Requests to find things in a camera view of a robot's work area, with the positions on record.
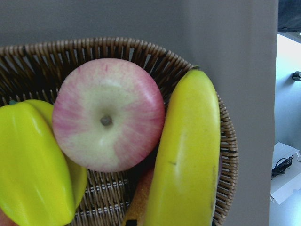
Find yellow banana basket bottom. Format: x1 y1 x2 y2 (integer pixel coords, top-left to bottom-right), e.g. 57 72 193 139
144 69 221 226

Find red apple lower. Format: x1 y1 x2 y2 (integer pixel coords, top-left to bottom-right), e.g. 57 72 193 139
52 58 165 172

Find yellow starfruit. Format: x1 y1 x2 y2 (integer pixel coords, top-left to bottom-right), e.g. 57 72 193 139
0 100 87 226

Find red apple upper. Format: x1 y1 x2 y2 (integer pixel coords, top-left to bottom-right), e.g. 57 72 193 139
122 166 154 226

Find wicker fruit basket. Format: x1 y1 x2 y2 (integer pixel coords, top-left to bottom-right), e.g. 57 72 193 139
0 37 238 226

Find black cables on desk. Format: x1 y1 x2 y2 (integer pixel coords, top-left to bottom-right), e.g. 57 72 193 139
271 155 301 181

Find red apple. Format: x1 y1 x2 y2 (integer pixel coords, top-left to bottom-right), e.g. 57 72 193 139
122 166 154 226
52 58 165 172

